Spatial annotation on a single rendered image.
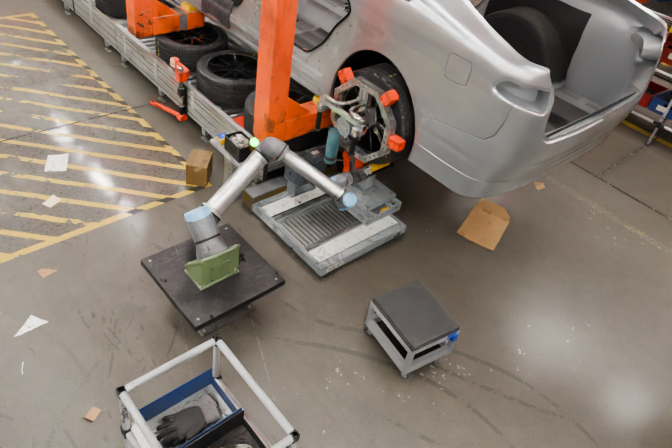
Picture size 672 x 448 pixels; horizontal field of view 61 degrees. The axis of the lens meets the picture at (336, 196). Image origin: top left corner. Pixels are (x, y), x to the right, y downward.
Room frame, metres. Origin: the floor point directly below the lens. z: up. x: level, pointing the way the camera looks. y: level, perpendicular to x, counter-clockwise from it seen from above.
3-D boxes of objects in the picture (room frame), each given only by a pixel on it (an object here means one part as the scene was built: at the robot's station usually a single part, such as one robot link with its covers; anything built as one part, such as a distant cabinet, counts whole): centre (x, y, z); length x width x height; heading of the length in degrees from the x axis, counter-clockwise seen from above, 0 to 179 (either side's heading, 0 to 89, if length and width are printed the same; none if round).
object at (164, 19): (4.98, 1.75, 0.69); 0.52 x 0.17 x 0.35; 138
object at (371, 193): (3.49, -0.19, 0.32); 0.40 x 0.30 x 0.28; 48
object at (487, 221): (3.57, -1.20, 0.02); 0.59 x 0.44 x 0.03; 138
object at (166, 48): (4.97, 1.58, 0.39); 0.66 x 0.66 x 0.24
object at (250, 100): (3.99, 0.51, 0.39); 0.66 x 0.66 x 0.24
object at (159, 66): (4.31, 1.45, 0.28); 2.47 x 0.09 x 0.22; 48
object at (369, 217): (3.49, -0.19, 0.13); 0.50 x 0.36 x 0.10; 48
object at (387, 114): (3.37, -0.08, 0.85); 0.54 x 0.07 x 0.54; 48
